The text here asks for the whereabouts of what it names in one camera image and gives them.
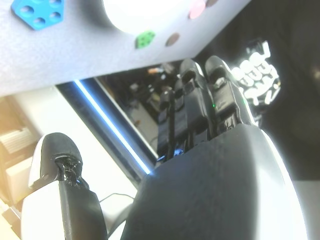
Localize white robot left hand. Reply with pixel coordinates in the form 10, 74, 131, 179
20, 55, 310, 240

